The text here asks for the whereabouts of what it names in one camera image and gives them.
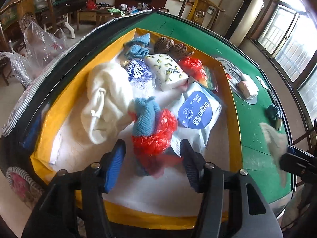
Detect red plastic bag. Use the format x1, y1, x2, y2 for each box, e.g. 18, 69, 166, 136
178, 57, 207, 81

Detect right hand white glove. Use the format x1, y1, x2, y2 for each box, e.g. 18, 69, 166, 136
282, 184, 312, 229

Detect yellow green red sponges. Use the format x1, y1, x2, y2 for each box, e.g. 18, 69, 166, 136
199, 66, 218, 92

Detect pink tissue pack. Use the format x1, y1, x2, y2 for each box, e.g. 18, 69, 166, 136
238, 81, 251, 99

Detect round mahjong table console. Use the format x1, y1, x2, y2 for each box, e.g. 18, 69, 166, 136
215, 57, 257, 105

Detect white blue wet wipes pack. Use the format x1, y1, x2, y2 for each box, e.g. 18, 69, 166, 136
167, 81, 222, 156

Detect clear plastic bag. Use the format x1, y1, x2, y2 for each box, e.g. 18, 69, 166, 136
24, 22, 67, 68

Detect blue tissue pocket pack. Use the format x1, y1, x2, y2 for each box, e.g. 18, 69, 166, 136
276, 109, 283, 131

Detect white red-text packet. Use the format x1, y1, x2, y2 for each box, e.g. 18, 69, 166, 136
260, 123, 288, 188

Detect blue white tissue bag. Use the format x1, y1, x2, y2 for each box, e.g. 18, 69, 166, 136
124, 60, 155, 90

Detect yellow cardboard box tray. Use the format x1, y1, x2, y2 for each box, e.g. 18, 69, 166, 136
31, 28, 242, 230

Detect brown pink knitted cloth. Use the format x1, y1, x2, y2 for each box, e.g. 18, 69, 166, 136
154, 36, 194, 60

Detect white tissue pack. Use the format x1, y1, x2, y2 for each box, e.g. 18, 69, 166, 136
241, 74, 258, 99

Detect light blue knotted cloth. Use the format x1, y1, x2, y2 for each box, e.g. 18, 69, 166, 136
124, 33, 150, 60

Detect white standing air conditioner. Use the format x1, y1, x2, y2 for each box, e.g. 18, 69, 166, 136
224, 0, 264, 47

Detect white fluffy towel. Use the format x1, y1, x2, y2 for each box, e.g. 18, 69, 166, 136
81, 61, 134, 145

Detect white folded napkin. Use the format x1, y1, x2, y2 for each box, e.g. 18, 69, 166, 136
256, 76, 269, 90

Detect lemon print tissue pack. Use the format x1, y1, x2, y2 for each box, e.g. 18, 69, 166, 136
144, 54, 189, 91

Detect dark blue towel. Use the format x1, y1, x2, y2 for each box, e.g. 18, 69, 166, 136
265, 104, 281, 120

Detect wooden chair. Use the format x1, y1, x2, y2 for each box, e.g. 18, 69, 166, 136
178, 0, 225, 30

